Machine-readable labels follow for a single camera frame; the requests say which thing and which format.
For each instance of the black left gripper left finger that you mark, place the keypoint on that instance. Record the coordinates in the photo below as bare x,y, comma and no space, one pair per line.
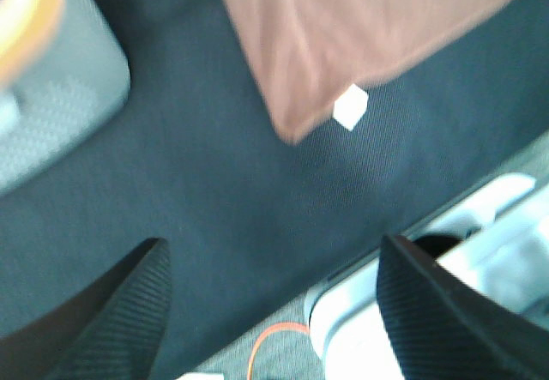
110,330

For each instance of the black table cloth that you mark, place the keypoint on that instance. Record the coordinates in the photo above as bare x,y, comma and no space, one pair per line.
252,222

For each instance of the brown towel with white tag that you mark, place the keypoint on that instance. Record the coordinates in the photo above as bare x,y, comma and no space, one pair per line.
304,54

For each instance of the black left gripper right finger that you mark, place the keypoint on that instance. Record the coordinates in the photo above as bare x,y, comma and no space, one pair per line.
439,328

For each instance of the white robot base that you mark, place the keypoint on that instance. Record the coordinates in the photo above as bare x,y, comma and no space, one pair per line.
494,240

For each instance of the grey basket with yellow rim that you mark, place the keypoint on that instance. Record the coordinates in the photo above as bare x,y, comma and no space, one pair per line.
78,84

